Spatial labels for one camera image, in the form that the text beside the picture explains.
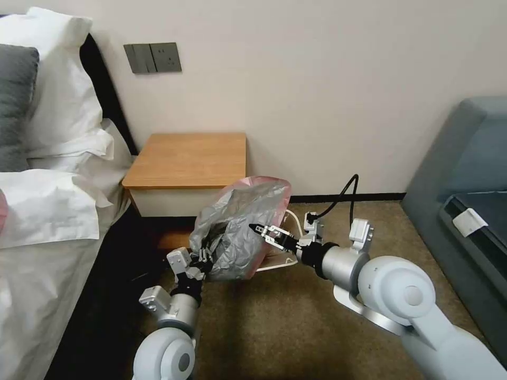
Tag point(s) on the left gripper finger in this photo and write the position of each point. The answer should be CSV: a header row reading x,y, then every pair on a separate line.
x,y
200,256
210,248

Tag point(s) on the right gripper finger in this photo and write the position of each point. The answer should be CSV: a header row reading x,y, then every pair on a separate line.
x,y
273,240
266,229

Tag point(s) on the grey plastic garbage bag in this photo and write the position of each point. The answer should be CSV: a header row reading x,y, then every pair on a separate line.
x,y
233,229

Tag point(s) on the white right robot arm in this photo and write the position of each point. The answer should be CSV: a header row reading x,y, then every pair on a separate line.
x,y
396,293

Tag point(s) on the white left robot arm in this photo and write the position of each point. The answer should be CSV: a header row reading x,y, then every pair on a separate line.
x,y
166,348

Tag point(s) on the pink trash can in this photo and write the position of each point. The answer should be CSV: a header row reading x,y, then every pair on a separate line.
x,y
283,198

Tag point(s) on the black baseboard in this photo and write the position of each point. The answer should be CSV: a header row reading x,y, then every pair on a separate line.
x,y
356,197

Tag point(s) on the wooden nightstand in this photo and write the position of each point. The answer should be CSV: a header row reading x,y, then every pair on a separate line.
x,y
186,162

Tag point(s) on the black bed base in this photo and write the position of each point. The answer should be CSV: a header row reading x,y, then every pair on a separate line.
x,y
79,316

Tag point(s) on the flat white pillow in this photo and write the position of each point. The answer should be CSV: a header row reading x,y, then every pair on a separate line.
x,y
91,146

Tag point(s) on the white duvet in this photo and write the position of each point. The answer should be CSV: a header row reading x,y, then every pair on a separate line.
x,y
43,221

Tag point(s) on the white tag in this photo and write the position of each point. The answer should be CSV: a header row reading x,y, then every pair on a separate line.
x,y
470,222

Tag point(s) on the grey-blue sofa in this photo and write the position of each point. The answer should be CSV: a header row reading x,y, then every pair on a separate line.
x,y
447,158

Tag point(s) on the dark sofa cushion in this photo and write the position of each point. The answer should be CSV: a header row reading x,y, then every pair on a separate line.
x,y
487,245

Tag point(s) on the black bed headboard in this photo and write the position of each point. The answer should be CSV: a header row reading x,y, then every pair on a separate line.
x,y
107,91

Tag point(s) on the pink cloth item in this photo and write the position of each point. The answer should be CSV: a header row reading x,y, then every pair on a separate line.
x,y
2,213

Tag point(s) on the large white pillow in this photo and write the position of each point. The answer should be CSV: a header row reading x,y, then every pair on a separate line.
x,y
59,87

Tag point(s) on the grey pillow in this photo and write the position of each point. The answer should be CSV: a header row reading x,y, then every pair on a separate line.
x,y
14,107

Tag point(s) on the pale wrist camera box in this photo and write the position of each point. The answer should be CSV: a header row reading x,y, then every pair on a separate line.
x,y
178,260
313,226

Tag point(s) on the dark grey wall socket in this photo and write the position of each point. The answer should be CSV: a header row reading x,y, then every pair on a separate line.
x,y
166,57

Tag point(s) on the dark grey wall switch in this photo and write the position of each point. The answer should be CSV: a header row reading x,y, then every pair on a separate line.
x,y
137,58

